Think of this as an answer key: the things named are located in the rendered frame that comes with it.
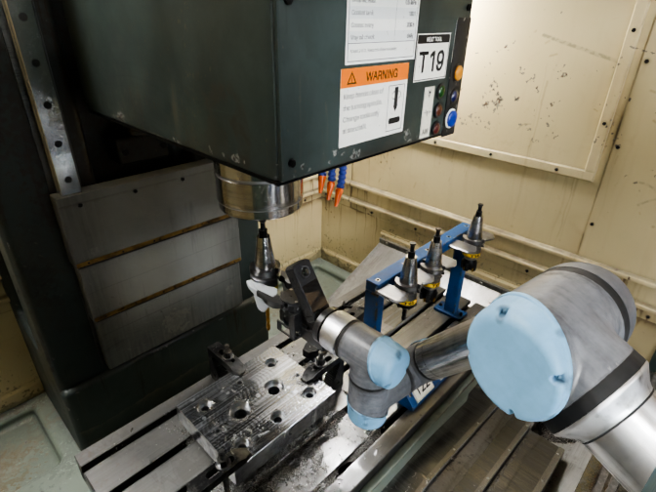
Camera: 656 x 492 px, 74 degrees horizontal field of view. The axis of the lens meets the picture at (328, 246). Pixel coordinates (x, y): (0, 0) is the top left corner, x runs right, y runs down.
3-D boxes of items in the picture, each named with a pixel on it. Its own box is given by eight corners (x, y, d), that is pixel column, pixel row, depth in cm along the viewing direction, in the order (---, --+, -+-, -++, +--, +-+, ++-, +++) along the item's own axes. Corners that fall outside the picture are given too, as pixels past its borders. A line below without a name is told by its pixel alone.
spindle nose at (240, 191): (265, 184, 92) (261, 126, 87) (320, 203, 83) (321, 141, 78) (200, 205, 82) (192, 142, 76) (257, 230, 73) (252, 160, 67)
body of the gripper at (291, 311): (273, 327, 87) (315, 357, 80) (271, 292, 83) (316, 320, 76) (301, 311, 92) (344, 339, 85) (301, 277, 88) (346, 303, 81)
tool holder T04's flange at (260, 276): (266, 265, 94) (266, 254, 93) (286, 274, 90) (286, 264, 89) (244, 275, 90) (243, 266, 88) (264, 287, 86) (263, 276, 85)
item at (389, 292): (413, 297, 101) (413, 294, 101) (399, 307, 98) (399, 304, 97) (389, 285, 105) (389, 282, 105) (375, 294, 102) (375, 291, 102)
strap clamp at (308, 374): (343, 384, 118) (345, 341, 111) (307, 411, 110) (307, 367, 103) (334, 377, 120) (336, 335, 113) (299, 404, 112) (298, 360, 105)
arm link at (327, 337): (334, 331, 73) (365, 310, 78) (315, 318, 76) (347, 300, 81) (333, 364, 77) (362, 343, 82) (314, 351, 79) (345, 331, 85)
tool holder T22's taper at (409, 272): (407, 273, 107) (410, 249, 104) (421, 281, 104) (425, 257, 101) (394, 279, 104) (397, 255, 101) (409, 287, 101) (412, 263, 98)
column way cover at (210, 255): (248, 303, 150) (235, 157, 126) (107, 374, 119) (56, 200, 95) (239, 297, 153) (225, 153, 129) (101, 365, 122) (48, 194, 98)
